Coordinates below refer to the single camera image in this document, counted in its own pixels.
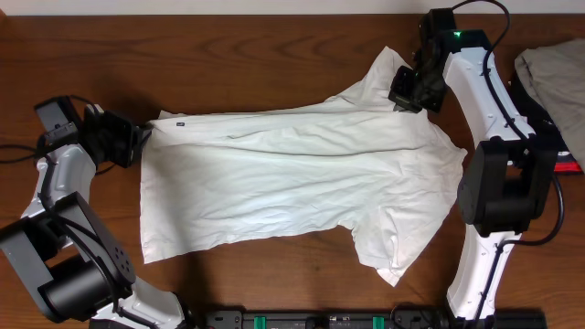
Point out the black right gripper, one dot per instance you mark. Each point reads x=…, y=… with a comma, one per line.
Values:
x=399, y=93

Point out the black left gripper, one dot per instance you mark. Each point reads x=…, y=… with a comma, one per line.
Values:
x=126, y=141

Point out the white t-shirt black print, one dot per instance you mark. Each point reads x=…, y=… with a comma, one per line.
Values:
x=352, y=160

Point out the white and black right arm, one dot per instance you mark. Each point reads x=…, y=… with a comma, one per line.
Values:
x=505, y=185

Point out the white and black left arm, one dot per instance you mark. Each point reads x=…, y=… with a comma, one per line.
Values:
x=71, y=264

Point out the grey folded garment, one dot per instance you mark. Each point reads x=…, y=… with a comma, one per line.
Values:
x=553, y=76

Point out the black red folded garment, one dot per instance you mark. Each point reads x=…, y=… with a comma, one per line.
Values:
x=539, y=119

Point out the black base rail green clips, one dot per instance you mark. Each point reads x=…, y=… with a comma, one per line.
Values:
x=408, y=317

